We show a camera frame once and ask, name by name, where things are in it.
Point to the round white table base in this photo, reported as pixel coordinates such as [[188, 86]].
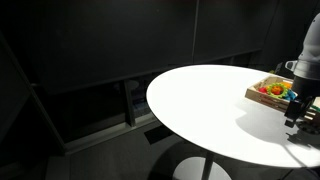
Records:
[[186, 170]]

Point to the wooden slatted crate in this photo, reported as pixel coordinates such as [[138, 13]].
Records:
[[266, 96]]

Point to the round white table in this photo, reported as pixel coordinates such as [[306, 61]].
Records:
[[130, 106]]

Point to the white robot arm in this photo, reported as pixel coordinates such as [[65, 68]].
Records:
[[311, 50]]

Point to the black floor plate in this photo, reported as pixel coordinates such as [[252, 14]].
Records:
[[158, 134]]

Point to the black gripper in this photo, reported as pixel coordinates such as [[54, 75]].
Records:
[[305, 88]]

